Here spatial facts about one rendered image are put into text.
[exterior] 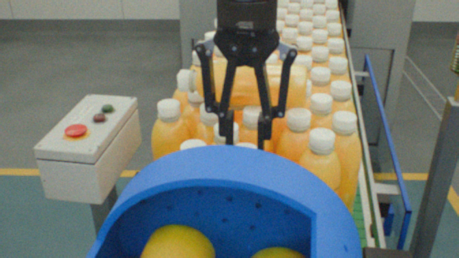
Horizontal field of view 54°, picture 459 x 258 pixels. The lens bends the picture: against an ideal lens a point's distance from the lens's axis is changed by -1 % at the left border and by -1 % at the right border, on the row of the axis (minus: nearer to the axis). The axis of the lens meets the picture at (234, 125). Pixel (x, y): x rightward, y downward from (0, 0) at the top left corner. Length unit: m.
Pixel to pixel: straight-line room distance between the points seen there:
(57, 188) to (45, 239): 1.53
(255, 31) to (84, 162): 0.34
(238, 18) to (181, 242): 0.26
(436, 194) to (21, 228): 1.91
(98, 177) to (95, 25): 4.31
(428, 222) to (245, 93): 0.52
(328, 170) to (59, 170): 0.42
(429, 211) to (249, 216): 0.62
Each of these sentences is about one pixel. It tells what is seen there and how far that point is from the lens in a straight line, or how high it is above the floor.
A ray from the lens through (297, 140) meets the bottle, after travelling 0.77.
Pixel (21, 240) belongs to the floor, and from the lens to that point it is 2.36.
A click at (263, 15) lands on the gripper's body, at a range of 0.55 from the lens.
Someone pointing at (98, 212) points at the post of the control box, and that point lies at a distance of 0.91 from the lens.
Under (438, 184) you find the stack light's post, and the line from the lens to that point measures 1.02.
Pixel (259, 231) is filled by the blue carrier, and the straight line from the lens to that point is 0.51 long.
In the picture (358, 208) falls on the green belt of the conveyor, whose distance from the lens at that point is 0.94.
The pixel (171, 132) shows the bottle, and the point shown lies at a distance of 0.80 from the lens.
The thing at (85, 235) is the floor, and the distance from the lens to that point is 2.28.
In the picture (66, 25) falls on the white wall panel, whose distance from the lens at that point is 5.12.
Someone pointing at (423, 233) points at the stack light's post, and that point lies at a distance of 1.09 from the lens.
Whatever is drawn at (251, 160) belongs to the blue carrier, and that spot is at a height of 1.23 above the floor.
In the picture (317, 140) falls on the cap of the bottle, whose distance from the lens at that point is 0.71.
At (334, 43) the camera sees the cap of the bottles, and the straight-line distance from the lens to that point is 1.12.
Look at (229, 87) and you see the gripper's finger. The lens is 0.61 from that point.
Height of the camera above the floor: 1.47
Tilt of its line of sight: 29 degrees down
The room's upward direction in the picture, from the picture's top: straight up
